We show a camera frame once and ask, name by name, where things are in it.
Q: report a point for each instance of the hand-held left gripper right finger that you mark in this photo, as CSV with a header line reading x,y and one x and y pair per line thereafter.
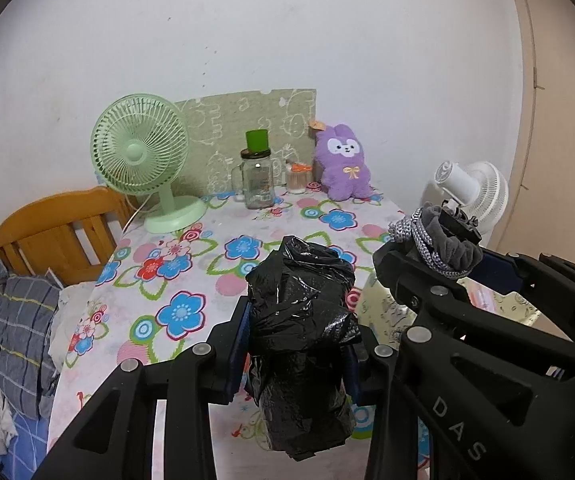
x,y
357,380

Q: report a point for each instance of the glass mug jar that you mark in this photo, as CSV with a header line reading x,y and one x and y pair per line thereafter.
x,y
258,185

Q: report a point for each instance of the yellow cartoon print storage box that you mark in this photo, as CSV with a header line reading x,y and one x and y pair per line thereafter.
x,y
387,315

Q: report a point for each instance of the green desk fan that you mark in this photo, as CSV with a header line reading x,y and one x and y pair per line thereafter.
x,y
137,150

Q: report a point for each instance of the small brown cardboard piece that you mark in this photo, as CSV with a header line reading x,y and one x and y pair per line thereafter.
x,y
315,127

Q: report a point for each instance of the purple plush toy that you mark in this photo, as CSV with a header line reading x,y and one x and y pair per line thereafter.
x,y
343,170

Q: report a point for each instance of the blue bed sheet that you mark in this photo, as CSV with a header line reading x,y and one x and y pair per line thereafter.
x,y
22,450

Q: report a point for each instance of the wooden bed headboard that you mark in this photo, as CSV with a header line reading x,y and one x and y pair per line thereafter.
x,y
42,230

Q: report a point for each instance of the small jar with orange lid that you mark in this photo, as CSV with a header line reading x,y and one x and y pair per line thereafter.
x,y
299,181

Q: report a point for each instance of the green patterned wall panel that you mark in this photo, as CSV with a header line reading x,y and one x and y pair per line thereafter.
x,y
217,120

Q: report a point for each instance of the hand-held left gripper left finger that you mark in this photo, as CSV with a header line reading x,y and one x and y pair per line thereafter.
x,y
237,360

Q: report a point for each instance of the grey plaid pillow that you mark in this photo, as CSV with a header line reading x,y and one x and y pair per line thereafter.
x,y
12,325

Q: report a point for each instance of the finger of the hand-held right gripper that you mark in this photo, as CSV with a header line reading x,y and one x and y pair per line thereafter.
x,y
467,340
502,272

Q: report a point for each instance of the grey velvet scrunchie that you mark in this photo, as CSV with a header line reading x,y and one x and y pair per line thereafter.
x,y
460,255

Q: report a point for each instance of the black plastic bag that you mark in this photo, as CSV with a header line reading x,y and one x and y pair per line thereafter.
x,y
297,340

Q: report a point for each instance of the white fan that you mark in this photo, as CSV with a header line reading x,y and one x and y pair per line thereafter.
x,y
482,195

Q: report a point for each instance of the beige wooden door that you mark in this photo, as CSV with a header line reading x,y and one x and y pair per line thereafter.
x,y
562,110

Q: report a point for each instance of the green plastic cup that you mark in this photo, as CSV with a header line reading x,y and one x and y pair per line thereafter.
x,y
257,141

